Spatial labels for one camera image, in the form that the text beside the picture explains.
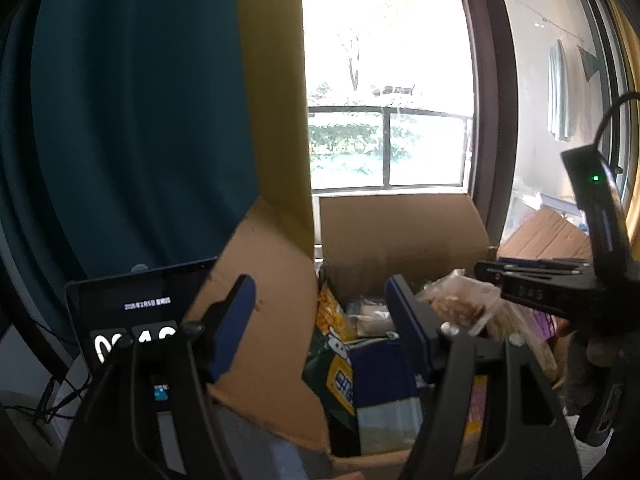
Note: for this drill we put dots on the balcony railing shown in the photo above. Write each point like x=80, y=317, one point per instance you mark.
x=385, y=145

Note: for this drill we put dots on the clear packet brown snack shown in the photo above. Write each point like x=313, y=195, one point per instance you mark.
x=460, y=300

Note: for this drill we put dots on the pink yellow snack packet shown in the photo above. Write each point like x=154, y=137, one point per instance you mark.
x=477, y=400

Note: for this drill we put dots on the cardboard box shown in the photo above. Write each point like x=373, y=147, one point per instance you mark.
x=280, y=350

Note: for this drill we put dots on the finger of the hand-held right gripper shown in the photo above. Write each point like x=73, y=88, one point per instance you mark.
x=490, y=271

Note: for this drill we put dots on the tablet with clock display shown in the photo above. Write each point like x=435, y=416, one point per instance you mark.
x=150, y=300

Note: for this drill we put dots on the purple snack packet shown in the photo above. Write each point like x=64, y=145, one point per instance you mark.
x=542, y=324

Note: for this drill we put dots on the beige curtain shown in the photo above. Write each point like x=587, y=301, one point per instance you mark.
x=275, y=110

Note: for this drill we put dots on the grey hanging garment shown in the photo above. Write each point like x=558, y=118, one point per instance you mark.
x=557, y=90

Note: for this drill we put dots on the yellow curtain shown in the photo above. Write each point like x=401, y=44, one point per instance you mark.
x=625, y=35

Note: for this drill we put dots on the dark blue snack box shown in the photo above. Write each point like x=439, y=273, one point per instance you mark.
x=380, y=375

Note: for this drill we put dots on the dark window frame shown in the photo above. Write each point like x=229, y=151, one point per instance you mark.
x=490, y=110

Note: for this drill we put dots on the black metal frame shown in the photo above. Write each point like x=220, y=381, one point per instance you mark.
x=45, y=350

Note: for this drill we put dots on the dark hanging garment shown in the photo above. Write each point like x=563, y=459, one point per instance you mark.
x=590, y=65

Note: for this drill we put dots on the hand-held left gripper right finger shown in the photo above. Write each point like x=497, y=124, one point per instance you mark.
x=405, y=330

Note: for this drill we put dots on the yellow green snack packet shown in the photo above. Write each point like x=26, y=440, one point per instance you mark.
x=330, y=317

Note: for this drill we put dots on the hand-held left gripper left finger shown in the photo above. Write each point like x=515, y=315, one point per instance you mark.
x=235, y=325

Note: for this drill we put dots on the person's right hand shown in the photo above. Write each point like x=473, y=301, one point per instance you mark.
x=602, y=352

